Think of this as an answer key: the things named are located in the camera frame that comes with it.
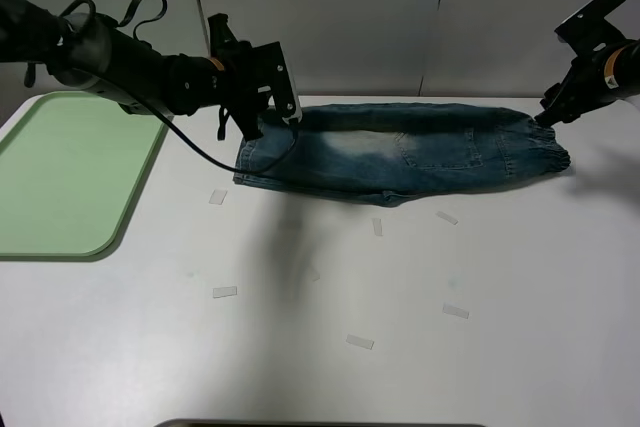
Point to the clear tape strip tilted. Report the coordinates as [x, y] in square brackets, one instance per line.
[312, 274]

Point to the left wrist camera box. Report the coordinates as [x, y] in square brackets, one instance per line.
[273, 71]

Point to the clear tape strip lower right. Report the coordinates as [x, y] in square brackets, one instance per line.
[453, 310]

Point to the blue children's denim shorts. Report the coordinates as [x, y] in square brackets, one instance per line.
[386, 154]

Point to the clear tape strip centre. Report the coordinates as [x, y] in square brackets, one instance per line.
[377, 227]

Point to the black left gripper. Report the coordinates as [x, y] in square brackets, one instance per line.
[247, 83]

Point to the light green plastic tray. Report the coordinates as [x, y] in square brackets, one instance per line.
[71, 168]

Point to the clear tape strip lower middle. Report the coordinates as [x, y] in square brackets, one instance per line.
[360, 342]

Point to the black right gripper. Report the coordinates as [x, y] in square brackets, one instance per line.
[582, 90]

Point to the clear tape strip lower left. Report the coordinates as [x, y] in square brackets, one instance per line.
[222, 292]

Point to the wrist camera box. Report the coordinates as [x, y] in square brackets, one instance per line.
[587, 29]
[273, 71]

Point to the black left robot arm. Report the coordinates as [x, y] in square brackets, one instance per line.
[87, 50]

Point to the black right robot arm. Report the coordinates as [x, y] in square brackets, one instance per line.
[621, 70]

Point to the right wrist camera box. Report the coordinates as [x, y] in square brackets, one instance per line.
[587, 29]

